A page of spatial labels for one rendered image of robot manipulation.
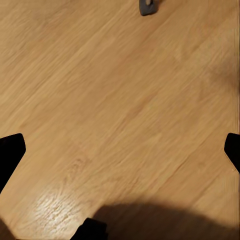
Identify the swivel chair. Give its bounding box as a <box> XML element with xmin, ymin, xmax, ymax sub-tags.
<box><xmin>139</xmin><ymin>0</ymin><xmax>154</xmax><ymax>16</ymax></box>

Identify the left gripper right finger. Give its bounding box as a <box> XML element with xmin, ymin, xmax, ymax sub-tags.
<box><xmin>224</xmin><ymin>133</ymin><xmax>240</xmax><ymax>173</ymax></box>

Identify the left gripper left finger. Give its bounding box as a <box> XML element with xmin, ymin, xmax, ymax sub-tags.
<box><xmin>0</xmin><ymin>133</ymin><xmax>26</xmax><ymax>193</ymax></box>

